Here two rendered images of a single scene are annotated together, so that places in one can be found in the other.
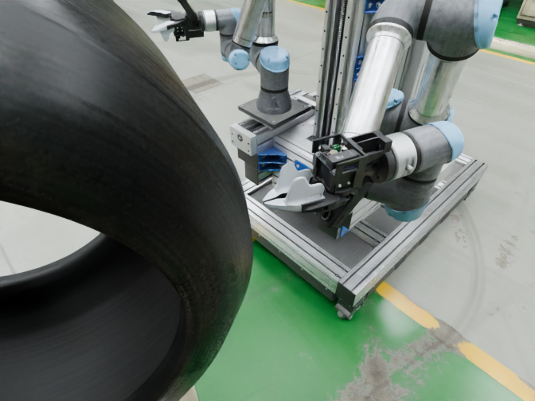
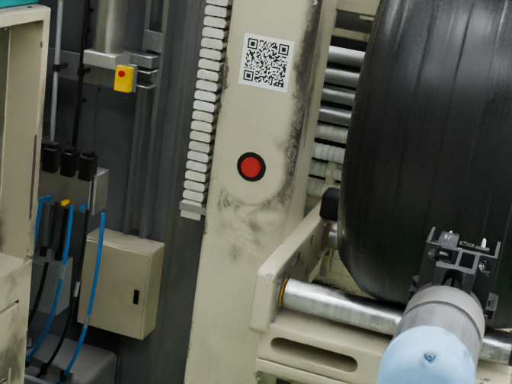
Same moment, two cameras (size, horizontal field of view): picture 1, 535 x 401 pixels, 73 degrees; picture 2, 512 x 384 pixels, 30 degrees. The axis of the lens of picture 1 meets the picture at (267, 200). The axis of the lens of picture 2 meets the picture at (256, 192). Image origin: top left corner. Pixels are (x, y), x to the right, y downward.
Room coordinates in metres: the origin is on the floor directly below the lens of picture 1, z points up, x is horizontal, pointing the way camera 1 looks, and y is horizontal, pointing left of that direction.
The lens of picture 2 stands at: (0.87, -0.94, 1.47)
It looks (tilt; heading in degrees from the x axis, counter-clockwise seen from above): 18 degrees down; 130
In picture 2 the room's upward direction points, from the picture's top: 8 degrees clockwise
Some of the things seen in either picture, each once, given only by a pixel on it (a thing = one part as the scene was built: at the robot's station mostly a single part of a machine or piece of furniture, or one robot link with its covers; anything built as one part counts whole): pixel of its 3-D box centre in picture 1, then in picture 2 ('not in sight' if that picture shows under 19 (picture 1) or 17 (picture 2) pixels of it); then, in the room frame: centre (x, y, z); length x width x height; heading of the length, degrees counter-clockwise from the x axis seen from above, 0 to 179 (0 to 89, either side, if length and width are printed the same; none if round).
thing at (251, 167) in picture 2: not in sight; (251, 166); (-0.02, 0.11, 1.06); 0.03 x 0.02 x 0.03; 25
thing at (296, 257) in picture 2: not in sight; (299, 258); (0.01, 0.22, 0.90); 0.40 x 0.03 x 0.10; 115
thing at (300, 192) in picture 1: (296, 192); not in sight; (0.41, -0.04, 1.11); 0.09 x 0.03 x 0.06; 115
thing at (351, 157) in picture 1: (350, 166); (452, 290); (0.47, -0.13, 1.11); 0.12 x 0.08 x 0.09; 115
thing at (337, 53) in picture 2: not in sight; (340, 119); (-0.19, 0.55, 1.05); 0.20 x 0.15 x 0.30; 25
